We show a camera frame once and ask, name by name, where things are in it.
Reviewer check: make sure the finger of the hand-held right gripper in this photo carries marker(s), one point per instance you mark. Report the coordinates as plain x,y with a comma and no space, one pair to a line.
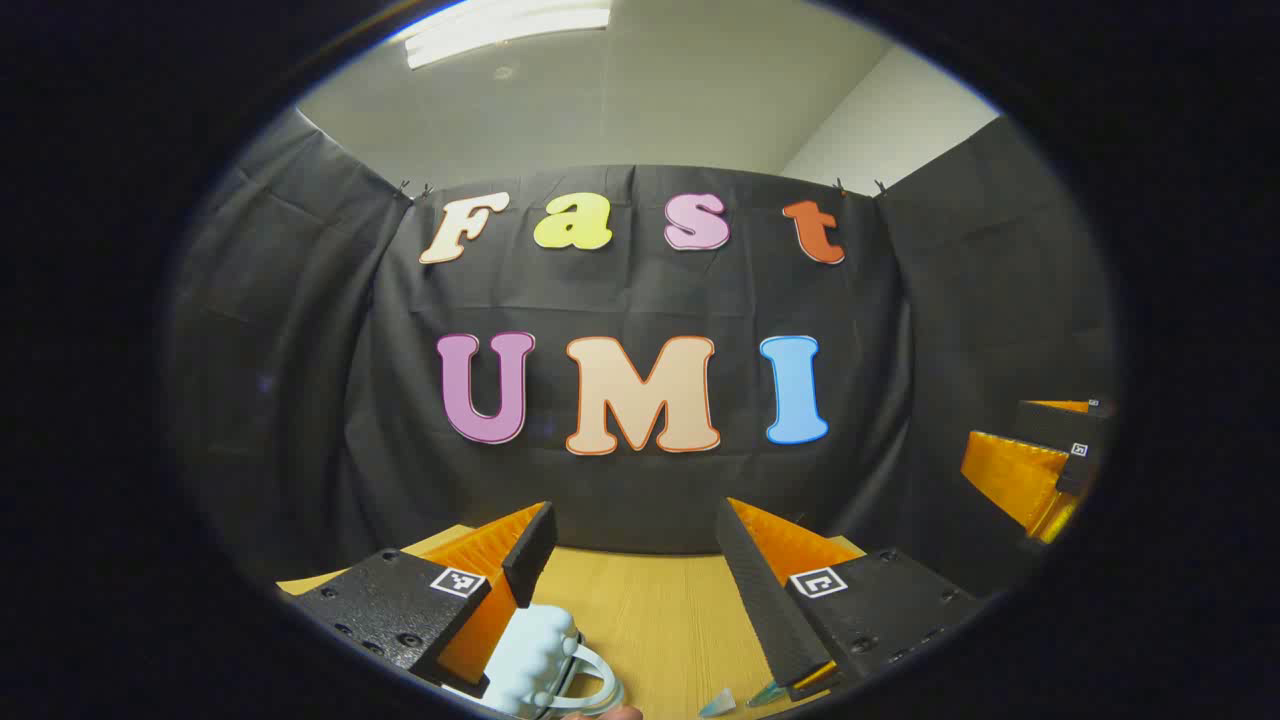
1010,475
1050,425

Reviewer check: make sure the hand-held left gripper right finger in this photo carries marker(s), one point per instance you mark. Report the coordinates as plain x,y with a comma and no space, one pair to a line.
760,590

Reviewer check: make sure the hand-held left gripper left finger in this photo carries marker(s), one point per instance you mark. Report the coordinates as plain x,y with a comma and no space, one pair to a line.
530,550

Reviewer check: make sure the light blue suitcase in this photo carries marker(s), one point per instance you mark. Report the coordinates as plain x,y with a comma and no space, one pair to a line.
535,650

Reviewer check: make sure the pale translucent skin care tube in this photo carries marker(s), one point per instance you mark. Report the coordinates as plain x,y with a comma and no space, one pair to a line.
718,704

